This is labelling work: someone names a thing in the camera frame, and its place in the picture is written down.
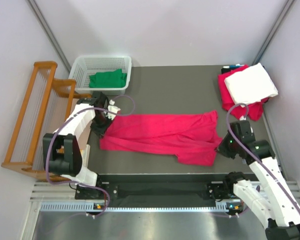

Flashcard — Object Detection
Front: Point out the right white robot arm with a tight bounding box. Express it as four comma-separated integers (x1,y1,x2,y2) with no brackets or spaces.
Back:
217,120,300,240

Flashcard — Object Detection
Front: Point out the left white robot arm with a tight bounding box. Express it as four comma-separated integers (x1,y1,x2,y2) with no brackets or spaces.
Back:
42,92,120,199

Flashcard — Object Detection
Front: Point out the brown cardboard sheet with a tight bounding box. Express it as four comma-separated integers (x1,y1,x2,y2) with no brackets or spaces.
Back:
60,100,95,150

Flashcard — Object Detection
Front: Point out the green t shirt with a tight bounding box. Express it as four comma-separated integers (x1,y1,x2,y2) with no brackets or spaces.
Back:
89,68,128,88

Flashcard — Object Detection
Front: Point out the white plastic laundry basket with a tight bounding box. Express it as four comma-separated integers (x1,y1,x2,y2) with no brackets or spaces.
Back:
69,55,132,96

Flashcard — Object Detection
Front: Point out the wooden rack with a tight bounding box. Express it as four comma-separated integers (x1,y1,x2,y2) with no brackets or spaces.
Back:
1,61,90,181

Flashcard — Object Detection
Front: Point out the folded white t shirt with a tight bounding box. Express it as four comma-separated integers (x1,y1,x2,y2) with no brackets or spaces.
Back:
224,63,279,105

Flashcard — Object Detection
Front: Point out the folded dark t shirt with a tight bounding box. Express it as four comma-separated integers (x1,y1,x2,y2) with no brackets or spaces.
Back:
221,64,244,74

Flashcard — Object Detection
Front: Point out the grey slotted cable duct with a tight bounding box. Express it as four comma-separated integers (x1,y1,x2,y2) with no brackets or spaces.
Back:
40,201,244,213

